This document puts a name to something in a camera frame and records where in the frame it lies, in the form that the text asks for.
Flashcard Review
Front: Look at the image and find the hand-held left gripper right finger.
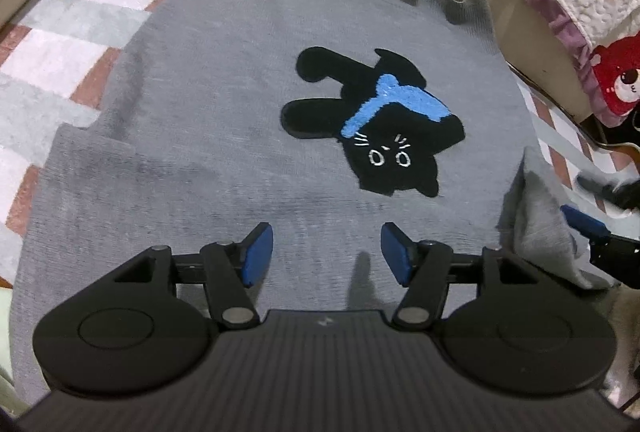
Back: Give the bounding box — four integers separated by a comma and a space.
380, 221, 542, 329

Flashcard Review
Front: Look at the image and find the grey sweater with cat patch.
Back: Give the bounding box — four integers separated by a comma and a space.
10, 0, 617, 413

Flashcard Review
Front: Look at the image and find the checkered plush mat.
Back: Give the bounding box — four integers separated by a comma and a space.
0, 0, 640, 293

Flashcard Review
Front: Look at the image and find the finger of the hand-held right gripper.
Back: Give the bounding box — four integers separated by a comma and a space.
576, 172, 640, 213
560, 204, 611, 246

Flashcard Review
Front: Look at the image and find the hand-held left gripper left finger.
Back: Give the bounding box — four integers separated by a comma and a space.
114, 221, 275, 329

